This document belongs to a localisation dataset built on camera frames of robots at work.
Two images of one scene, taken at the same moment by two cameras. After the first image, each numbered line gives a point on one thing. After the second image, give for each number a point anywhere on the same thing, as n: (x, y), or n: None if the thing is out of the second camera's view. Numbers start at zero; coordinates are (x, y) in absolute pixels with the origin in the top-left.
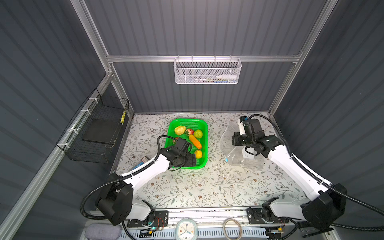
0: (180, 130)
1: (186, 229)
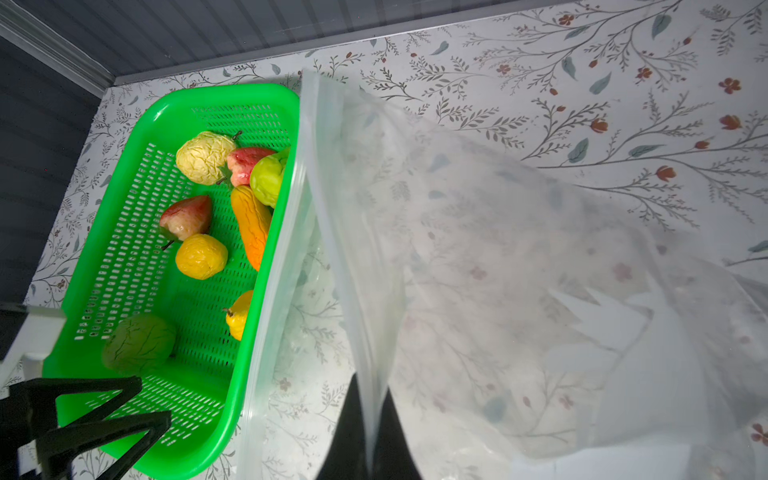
0: (201, 157)
1: None
